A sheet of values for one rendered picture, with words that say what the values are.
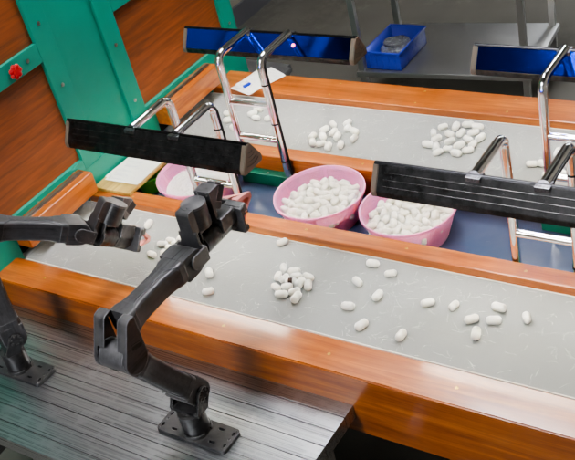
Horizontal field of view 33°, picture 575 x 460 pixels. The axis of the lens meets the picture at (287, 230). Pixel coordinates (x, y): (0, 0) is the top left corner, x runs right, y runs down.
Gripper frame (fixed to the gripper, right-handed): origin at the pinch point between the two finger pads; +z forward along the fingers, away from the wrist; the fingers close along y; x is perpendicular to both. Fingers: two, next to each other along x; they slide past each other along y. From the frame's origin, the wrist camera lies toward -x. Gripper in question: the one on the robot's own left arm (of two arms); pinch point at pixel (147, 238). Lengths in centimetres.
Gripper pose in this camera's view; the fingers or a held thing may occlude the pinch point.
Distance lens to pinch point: 267.3
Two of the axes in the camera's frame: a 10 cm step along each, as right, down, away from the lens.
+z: 5.5, 0.5, 8.4
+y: -8.2, -1.6, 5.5
